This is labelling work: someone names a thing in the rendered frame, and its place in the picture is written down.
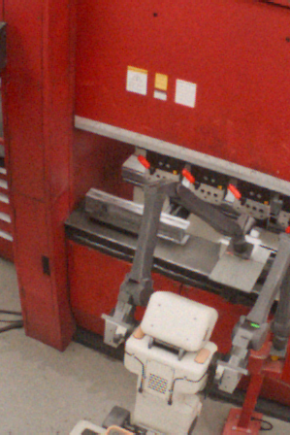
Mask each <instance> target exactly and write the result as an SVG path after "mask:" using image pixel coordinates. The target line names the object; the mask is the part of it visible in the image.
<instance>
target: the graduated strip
mask: <svg viewBox="0 0 290 435"><path fill-rule="evenodd" d="M75 122H77V123H79V122H80V123H83V124H86V125H90V126H93V127H96V128H99V129H102V130H105V131H109V132H112V133H115V134H118V135H121V136H124V137H127V138H130V139H134V140H137V141H141V142H144V143H147V144H151V145H154V146H156V147H159V148H162V149H167V150H170V151H175V152H178V153H182V154H185V155H189V156H192V157H196V158H199V159H202V160H205V161H207V162H208V163H211V164H215V165H218V166H221V167H225V168H228V169H231V170H234V171H237V172H241V173H244V174H245V175H247V176H250V177H253V178H256V179H259V180H262V181H267V182H270V183H273V184H275V185H278V186H281V187H284V188H287V189H290V183H288V182H286V181H284V180H281V179H278V178H275V177H272V176H269V175H265V174H261V173H258V172H255V171H254V170H252V169H249V168H246V167H241V166H239V165H236V164H233V163H230V162H227V161H223V160H219V158H216V157H213V156H210V155H206V154H203V153H199V152H196V151H191V150H188V149H185V148H182V147H177V146H174V145H171V143H168V142H164V141H161V140H157V139H154V138H151V137H147V136H145V135H142V134H139V133H135V132H132V131H128V130H125V129H122V128H119V127H118V128H115V127H112V126H109V125H106V124H104V123H100V122H97V121H93V120H90V119H87V118H84V117H79V116H77V117H75Z"/></svg>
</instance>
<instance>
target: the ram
mask: <svg viewBox="0 0 290 435"><path fill-rule="evenodd" d="M76 41H77V46H76V65H75V71H76V85H75V103H76V108H75V117H77V116H79V117H84V118H87V119H90V120H93V121H97V122H100V123H104V124H106V125H109V126H112V127H115V128H118V127H119V128H122V129H125V130H128V131H132V132H135V133H139V134H142V135H145V136H147V137H151V138H154V139H157V140H161V141H164V142H168V143H171V145H174V146H177V147H182V148H185V149H188V150H191V151H196V152H199V153H203V154H206V155H210V156H213V157H216V158H219V160H223V161H227V162H230V163H233V164H236V165H239V166H241V167H246V168H249V169H252V170H254V171H255V172H258V173H261V174H265V175H269V176H272V177H275V178H278V179H281V180H284V181H286V182H288V183H290V7H288V6H285V5H282V4H277V3H274V2H270V1H266V0H77V30H76ZM128 66H131V67H135V68H138V69H142V70H145V71H147V73H146V94H141V93H139V92H135V91H131V90H128V89H127V77H128ZM155 73H159V74H163V75H166V76H168V80H167V90H164V89H161V88H157V87H154V86H155ZM177 79H180V80H183V81H188V82H191V83H194V84H197V87H196V97H195V107H194V108H191V107H187V106H184V105H180V104H177V103H175V93H176V80H177ZM154 90H157V91H161V92H165V93H167V95H166V100H163V99H158V98H155V97H154ZM75 127H76V128H82V129H85V130H88V131H91V132H94V133H97V134H100V135H104V136H107V137H110V138H114V139H116V140H119V141H122V142H125V143H128V144H132V145H136V146H139V147H142V148H145V149H148V150H152V151H157V152H160V153H164V154H167V155H170V156H173V157H176V158H180V159H183V160H186V161H189V162H193V164H197V165H200V166H203V167H206V168H210V169H212V170H215V171H218V172H221V173H226V174H229V175H232V177H235V178H238V179H242V180H245V181H248V182H251V183H255V184H259V185H263V186H264V187H266V188H269V189H272V190H275V191H278V192H281V193H285V194H288V195H290V189H287V188H284V187H281V186H278V185H275V184H273V183H270V182H267V181H262V180H259V179H256V178H253V177H250V176H247V175H245V174H244V173H241V172H237V171H234V170H231V169H228V168H225V167H221V166H218V165H215V164H211V163H208V162H207V161H205V160H202V159H199V158H196V157H192V156H189V155H185V154H182V153H178V152H175V151H170V150H167V149H162V148H159V147H156V146H154V145H151V144H147V143H144V142H141V141H137V140H134V139H130V138H127V137H124V136H121V135H118V134H115V133H112V132H109V131H105V130H102V129H99V128H96V127H93V126H90V125H86V124H83V123H80V122H79V123H77V122H75Z"/></svg>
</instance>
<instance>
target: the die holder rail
mask: <svg viewBox="0 0 290 435"><path fill-rule="evenodd" d="M86 210H87V211H88V212H90V213H93V211H94V210H96V211H98V212H103V213H104V214H107V215H111V216H113V217H116V218H121V219H125V220H128V222H130V223H133V224H136V225H139V226H141V223H142V217H143V211H144V205H141V204H137V203H134V202H131V201H129V200H126V199H122V198H119V197H116V196H113V195H110V194H108V193H104V192H102V191H99V190H96V188H93V187H92V188H91V189H90V190H89V192H88V193H87V194H86ZM189 225H190V222H188V220H186V219H183V218H180V217H174V216H171V215H168V214H164V213H161V217H160V222H159V228H158V233H157V237H159V238H162V239H165V240H169V241H172V242H175V243H177V244H181V245H184V244H185V242H186V241H187V239H188V237H189V236H186V229H187V228H188V226H189Z"/></svg>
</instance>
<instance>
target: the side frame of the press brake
mask: <svg viewBox="0 0 290 435"><path fill-rule="evenodd" d="M0 21H3V22H7V23H8V24H7V25H6V29H7V32H6V37H7V42H6V45H7V60H8V63H7V64H6V65H5V66H4V68H3V69H2V70H1V72H0V79H1V83H0V87H1V94H2V95H1V103H2V110H1V111H2V119H3V125H2V127H3V136H4V143H3V145H4V153H5V160H6V164H5V170H6V178H7V187H8V195H9V196H8V204H9V212H10V222H11V230H12V239H13V247H14V257H15V266H16V276H17V281H18V290H19V300H20V308H21V310H22V316H23V325H24V332H25V335H26V336H27V337H28V338H32V339H34V340H36V341H39V342H41V343H44V344H46V345H48V346H50V347H51V348H53V349H55V350H58V351H60V352H64V351H65V349H66V348H67V347H68V345H69V344H71V342H72V341H73V340H72V335H73V334H74V332H75V331H76V329H77V328H78V325H77V323H76V319H75V316H74V312H72V308H71V304H70V290H69V275H68V267H67V244H66V230H65V229H64V222H65V221H66V218H67V217H68V216H69V215H70V214H71V213H72V212H73V211H74V209H75V208H76V207H77V206H78V205H79V204H80V202H81V200H83V199H84V198H85V197H86V194H87V193H88V192H89V190H90V189H91V188H92V187H93V188H96V190H99V191H102V192H104V193H108V194H110V195H113V196H116V197H119V198H122V199H126V200H129V201H131V202H133V191H134V186H133V185H131V184H127V183H124V182H122V166H123V164H124V163H125V162H126V161H127V160H128V158H129V156H130V155H131V154H133V153H135V152H136V145H132V144H128V143H125V142H122V141H119V140H116V139H114V138H110V137H107V136H104V135H100V134H97V133H94V132H91V131H88V130H85V129H82V128H76V127H75V108H76V103H75V85H76V71H75V65H76V46H77V41H76V30H77V0H0Z"/></svg>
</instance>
